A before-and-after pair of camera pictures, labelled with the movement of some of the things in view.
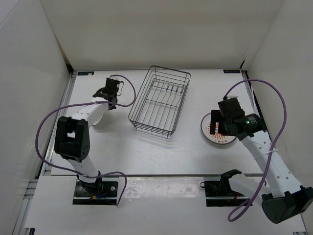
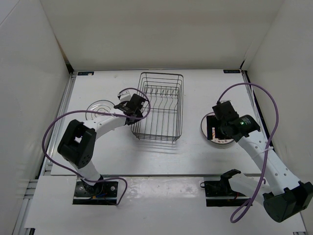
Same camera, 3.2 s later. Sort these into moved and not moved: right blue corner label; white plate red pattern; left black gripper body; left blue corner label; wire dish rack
Moved: wire dish rack; left black gripper body
Not moved: left blue corner label; white plate red pattern; right blue corner label
